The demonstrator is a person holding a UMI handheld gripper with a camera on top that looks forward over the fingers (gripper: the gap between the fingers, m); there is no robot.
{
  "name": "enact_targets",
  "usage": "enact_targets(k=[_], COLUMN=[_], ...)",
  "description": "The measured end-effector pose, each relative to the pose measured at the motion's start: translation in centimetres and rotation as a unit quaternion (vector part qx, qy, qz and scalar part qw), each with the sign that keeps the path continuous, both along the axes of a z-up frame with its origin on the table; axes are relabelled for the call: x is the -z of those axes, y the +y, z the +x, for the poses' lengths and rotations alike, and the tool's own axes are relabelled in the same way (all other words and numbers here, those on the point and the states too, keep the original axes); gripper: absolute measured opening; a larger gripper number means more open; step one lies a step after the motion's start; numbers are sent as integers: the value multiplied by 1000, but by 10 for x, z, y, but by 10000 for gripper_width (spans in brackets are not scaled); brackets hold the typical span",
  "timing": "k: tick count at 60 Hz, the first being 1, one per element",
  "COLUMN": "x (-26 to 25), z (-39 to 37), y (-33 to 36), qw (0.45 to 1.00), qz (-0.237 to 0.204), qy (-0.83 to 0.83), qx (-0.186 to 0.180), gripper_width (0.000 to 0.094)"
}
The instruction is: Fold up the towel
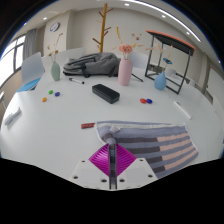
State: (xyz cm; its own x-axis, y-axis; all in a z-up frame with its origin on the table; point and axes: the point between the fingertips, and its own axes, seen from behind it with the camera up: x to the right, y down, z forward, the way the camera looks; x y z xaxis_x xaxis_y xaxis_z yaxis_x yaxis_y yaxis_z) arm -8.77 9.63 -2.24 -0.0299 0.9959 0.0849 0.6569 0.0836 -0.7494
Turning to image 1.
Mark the round wall clock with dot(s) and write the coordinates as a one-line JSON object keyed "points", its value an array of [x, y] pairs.
{"points": [[55, 27]]}

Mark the pink vase with flowers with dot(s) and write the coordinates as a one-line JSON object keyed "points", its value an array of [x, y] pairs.
{"points": [[125, 73]]}

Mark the orange round magnet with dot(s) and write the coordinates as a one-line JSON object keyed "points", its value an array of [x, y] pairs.
{"points": [[44, 99]]}

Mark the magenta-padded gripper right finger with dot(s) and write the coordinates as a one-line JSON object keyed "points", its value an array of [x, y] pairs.
{"points": [[124, 161]]}

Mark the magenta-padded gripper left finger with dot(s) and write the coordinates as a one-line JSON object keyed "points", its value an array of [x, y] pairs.
{"points": [[100, 161]]}

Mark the window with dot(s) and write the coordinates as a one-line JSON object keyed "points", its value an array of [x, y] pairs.
{"points": [[8, 60]]}

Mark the blue round magnet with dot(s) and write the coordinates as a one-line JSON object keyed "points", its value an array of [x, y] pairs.
{"points": [[149, 100], [57, 94]]}

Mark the wooden coat rack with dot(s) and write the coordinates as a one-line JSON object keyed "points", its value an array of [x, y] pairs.
{"points": [[103, 30]]}

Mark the striped grey and pink towel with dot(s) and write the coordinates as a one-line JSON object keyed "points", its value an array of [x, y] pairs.
{"points": [[160, 146]]}

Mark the black marker pen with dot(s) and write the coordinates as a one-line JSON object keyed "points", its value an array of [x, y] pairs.
{"points": [[76, 80]]}

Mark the grey curtain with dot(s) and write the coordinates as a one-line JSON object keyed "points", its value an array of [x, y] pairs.
{"points": [[30, 43]]}

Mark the small red rectangular block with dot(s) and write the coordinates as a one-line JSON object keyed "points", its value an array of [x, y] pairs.
{"points": [[88, 125]]}

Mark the green vase with dried stems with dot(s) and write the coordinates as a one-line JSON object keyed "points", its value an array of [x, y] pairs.
{"points": [[55, 71]]}

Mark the blue vase with dried stems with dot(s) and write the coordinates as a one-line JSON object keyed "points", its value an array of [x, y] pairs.
{"points": [[160, 82]]}

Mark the black frame stand, orange top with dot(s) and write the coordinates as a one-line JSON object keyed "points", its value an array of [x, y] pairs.
{"points": [[170, 36]]}

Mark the white bar-shaped block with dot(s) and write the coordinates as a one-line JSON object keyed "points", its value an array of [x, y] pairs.
{"points": [[182, 109]]}

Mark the red round magnet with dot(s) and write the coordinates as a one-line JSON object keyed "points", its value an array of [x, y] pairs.
{"points": [[143, 100]]}

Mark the white remote-shaped block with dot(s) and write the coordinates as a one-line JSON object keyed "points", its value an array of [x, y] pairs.
{"points": [[12, 116]]}

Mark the white chair with blue seat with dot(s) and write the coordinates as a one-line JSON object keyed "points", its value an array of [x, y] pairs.
{"points": [[31, 68]]}

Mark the green round magnet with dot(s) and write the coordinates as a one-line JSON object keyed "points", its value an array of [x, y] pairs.
{"points": [[51, 91]]}

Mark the grey backpack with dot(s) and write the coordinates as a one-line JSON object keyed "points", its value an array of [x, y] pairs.
{"points": [[96, 63]]}

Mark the black rectangular case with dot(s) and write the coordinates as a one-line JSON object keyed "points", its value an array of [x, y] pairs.
{"points": [[106, 93]]}

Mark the long ceiling light strip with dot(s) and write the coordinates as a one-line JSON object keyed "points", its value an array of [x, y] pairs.
{"points": [[156, 9]]}

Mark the round ceiling lights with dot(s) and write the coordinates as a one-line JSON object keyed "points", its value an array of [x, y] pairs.
{"points": [[126, 4]]}

